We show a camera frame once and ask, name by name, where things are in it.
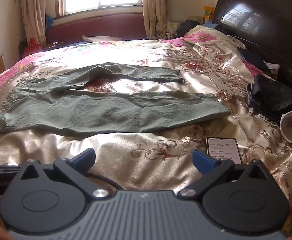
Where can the beige floral curtain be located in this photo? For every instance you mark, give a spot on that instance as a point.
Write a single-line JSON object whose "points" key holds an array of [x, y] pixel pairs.
{"points": [[35, 10], [153, 7]]}

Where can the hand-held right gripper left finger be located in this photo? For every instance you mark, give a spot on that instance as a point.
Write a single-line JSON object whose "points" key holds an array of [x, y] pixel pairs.
{"points": [[84, 158]]}

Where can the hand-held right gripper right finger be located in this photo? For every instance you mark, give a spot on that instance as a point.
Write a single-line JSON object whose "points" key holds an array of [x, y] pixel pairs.
{"points": [[203, 162]]}

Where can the red bag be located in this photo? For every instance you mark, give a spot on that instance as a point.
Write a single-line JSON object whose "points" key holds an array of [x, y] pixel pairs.
{"points": [[31, 47]]}

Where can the dark wooden headboard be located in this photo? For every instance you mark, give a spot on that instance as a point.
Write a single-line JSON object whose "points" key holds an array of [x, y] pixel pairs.
{"points": [[273, 42]]}

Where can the pile of dark clothes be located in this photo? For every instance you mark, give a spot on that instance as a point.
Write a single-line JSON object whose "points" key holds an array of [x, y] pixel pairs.
{"points": [[188, 27]]}

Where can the floral satin bedspread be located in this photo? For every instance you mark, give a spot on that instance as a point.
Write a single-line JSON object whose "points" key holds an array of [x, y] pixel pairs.
{"points": [[161, 155]]}

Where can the dark red upholstered bench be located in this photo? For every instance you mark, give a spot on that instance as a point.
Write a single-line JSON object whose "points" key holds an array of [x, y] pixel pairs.
{"points": [[98, 26]]}

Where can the beige pillow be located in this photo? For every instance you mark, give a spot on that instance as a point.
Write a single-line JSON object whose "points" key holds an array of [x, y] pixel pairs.
{"points": [[101, 38]]}

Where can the green pants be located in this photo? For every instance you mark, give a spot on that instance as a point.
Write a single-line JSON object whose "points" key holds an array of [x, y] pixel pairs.
{"points": [[111, 110]]}

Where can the yellow package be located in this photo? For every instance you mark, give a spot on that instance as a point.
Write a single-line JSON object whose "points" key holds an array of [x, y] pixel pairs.
{"points": [[208, 12]]}

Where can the white sock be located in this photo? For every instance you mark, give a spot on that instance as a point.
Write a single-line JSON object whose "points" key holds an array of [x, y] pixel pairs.
{"points": [[289, 128]]}

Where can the dark blue cloth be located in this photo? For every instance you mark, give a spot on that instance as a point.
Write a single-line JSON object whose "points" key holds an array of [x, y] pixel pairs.
{"points": [[252, 58]]}

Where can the smartphone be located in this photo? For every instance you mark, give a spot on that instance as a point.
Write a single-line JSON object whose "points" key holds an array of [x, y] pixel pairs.
{"points": [[222, 150]]}

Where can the dark grey knitted garment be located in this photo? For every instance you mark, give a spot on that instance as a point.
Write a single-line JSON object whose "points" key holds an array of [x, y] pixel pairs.
{"points": [[273, 97]]}

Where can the blue bag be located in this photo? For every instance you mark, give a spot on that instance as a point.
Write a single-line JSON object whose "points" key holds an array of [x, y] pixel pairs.
{"points": [[49, 22]]}

